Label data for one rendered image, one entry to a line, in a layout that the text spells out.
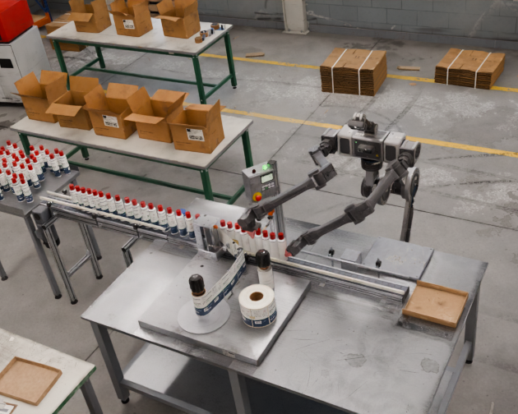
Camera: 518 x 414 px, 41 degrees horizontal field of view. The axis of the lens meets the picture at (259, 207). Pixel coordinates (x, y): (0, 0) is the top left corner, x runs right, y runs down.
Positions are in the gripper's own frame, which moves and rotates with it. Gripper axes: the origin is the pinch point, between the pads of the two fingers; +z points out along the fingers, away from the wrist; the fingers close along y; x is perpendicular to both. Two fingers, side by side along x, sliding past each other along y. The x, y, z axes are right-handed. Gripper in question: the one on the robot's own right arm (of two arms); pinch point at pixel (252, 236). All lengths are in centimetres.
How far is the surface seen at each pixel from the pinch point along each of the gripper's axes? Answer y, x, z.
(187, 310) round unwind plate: -26, -41, 31
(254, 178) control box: -6.5, 20.5, -26.5
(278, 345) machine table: 33, -41, 36
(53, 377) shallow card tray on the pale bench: -76, -106, 41
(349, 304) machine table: 57, 2, 36
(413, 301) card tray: 91, 17, 35
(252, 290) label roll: 10.8, -24.9, 17.0
